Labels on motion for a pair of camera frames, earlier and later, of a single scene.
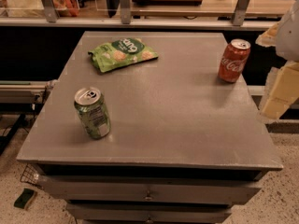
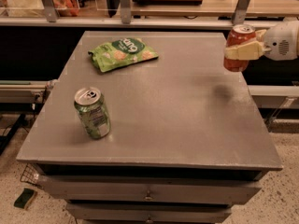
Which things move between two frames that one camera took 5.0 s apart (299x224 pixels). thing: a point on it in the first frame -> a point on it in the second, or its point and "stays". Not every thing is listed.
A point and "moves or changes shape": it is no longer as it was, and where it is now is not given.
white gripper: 289,37 -> 281,42
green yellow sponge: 26,196 stays
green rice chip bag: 121,53 stays
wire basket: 33,176 stays
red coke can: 233,60 moves or changes shape
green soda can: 92,108 stays
